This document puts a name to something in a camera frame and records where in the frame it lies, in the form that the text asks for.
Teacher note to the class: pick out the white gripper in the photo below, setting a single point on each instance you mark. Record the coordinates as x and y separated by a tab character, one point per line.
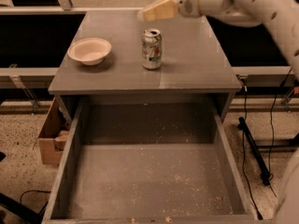
187	6

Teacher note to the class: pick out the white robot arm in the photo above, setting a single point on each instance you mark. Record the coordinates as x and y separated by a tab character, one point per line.
279	17

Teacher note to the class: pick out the grey cabinet counter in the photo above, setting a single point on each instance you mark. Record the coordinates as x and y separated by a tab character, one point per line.
193	63

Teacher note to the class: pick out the grey open top drawer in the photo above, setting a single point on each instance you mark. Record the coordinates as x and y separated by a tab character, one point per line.
148	164

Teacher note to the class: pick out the white paper bowl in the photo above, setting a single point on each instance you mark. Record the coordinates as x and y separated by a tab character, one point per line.
89	51

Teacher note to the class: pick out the brown cardboard box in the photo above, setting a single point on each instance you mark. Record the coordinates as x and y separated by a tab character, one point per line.
52	136

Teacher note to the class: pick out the black floor stand bar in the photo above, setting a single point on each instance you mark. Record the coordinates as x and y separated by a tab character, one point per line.
265	174

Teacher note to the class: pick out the metal railing frame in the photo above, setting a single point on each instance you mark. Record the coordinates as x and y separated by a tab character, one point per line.
62	0

